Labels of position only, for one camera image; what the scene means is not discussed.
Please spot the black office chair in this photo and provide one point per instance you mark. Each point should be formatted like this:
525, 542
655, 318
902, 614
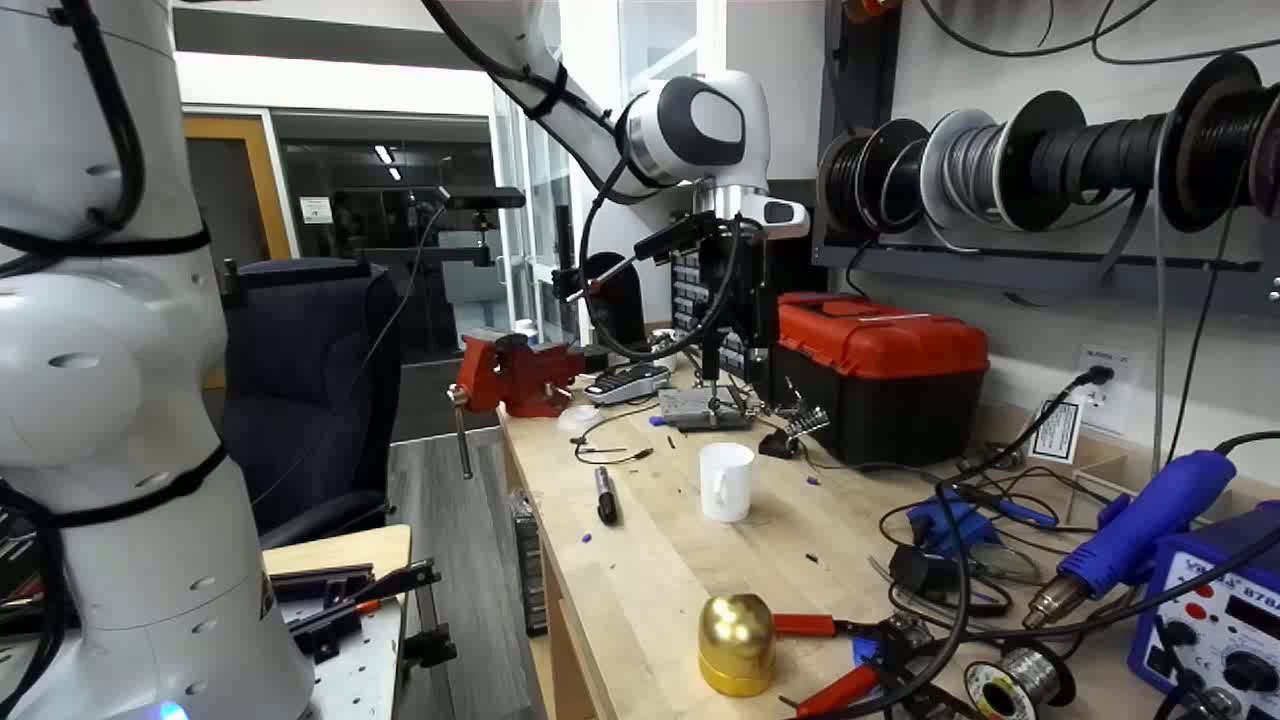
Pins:
305, 385

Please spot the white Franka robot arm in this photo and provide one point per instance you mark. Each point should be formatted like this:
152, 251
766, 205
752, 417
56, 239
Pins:
104, 400

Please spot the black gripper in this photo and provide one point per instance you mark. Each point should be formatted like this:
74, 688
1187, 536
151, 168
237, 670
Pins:
731, 264

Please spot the blue hot air gun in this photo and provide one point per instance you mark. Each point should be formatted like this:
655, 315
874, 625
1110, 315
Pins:
1153, 515

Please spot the black and silver Sharpie marker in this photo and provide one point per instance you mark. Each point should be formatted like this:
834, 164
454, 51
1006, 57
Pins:
605, 496

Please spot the white wall outlet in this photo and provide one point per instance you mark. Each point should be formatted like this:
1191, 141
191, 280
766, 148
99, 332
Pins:
1097, 360

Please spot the side cart with tools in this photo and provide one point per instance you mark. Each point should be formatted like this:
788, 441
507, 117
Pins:
363, 672

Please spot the parts drawer cabinet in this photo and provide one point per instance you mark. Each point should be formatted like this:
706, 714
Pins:
687, 310

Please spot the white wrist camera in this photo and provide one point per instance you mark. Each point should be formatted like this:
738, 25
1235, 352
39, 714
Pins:
776, 212

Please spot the black and orange clamp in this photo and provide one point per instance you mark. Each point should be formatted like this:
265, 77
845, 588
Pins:
363, 600

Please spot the red and black toolbox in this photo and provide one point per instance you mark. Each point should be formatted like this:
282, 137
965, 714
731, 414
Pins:
883, 365

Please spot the red bench vise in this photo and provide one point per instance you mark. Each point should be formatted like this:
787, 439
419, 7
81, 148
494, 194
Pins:
520, 373

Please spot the white mug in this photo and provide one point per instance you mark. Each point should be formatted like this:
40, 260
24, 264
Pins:
724, 483

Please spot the white label tag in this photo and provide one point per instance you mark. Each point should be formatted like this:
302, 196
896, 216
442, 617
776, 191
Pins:
1059, 432

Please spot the wooden door frame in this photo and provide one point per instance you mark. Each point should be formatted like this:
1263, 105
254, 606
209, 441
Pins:
273, 187

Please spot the blue soldering station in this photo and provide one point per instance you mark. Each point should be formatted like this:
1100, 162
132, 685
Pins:
1222, 620

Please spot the helping hands clip stand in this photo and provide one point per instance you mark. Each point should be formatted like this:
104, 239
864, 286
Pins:
796, 430

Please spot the dark metal spool rack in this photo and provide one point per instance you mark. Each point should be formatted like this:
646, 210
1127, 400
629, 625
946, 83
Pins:
1043, 268

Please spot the gold metal dome bell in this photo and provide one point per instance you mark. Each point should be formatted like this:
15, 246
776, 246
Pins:
738, 646

